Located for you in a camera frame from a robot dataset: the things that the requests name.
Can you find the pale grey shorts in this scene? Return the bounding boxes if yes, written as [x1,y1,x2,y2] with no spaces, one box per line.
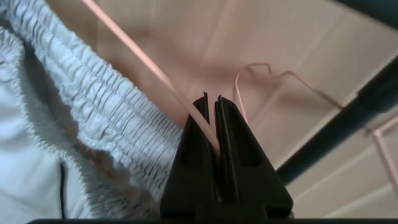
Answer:
[0,0,185,220]

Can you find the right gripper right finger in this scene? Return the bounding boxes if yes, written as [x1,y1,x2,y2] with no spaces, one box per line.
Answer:
[214,95,294,218]

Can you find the pink clothes hanger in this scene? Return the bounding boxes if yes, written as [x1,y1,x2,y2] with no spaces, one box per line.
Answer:
[234,62,398,195]
[80,0,222,155]

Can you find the beige curtain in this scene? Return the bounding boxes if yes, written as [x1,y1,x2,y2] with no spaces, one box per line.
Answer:
[46,0,398,219]

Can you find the black clothes rack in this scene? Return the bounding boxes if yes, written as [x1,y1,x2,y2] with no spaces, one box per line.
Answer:
[275,0,398,187]

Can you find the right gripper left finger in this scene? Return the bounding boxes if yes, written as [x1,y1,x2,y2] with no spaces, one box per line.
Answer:
[160,91,220,218]

